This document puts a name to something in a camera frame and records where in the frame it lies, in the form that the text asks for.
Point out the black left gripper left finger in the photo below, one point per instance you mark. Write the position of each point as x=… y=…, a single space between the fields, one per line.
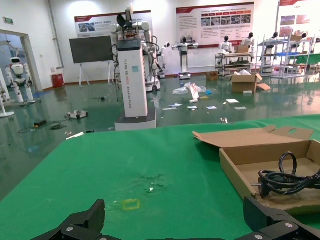
x=85 y=222

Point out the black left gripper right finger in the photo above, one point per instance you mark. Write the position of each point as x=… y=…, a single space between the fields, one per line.
x=270 y=220

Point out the cardboard box with torn rim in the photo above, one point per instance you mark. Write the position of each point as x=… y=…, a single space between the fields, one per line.
x=250 y=142

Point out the large open cardboard box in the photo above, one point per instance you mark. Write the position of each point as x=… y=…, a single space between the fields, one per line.
x=243 y=83

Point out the small brown cardboard box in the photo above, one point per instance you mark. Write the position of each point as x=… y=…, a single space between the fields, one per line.
x=212 y=75

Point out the green table cloth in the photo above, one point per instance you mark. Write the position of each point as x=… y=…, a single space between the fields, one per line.
x=100 y=162

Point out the white device on floor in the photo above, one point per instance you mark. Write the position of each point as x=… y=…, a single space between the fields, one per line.
x=77 y=114

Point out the black power adapter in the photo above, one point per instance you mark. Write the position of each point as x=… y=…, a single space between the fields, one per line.
x=40 y=123

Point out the white round stand base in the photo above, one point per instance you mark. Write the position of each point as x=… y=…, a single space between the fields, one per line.
x=3 y=110

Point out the tall white column robot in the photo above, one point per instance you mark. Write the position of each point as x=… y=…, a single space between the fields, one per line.
x=132 y=82

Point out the white upright carton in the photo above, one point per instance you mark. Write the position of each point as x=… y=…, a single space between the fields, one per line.
x=194 y=92

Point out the clear plastic bag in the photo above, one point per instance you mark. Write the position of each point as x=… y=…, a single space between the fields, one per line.
x=181 y=90

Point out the low metal shelf trolley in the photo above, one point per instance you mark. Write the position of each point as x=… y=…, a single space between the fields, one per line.
x=233 y=62

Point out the small white humanoid robot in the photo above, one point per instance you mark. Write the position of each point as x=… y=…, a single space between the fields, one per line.
x=18 y=75

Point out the grey metal shelf rack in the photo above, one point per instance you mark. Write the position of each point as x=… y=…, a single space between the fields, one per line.
x=285 y=57

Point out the black display screen on stand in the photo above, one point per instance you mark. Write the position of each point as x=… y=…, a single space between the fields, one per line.
x=90 y=48

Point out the white robot with spread arms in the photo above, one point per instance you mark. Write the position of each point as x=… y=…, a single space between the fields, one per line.
x=184 y=55

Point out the green exit sign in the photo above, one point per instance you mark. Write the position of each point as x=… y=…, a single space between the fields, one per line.
x=8 y=20

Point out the white wall pipe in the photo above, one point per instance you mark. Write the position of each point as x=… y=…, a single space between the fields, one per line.
x=55 y=32

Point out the wide red white wall poster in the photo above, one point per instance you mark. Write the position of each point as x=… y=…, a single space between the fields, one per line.
x=215 y=20

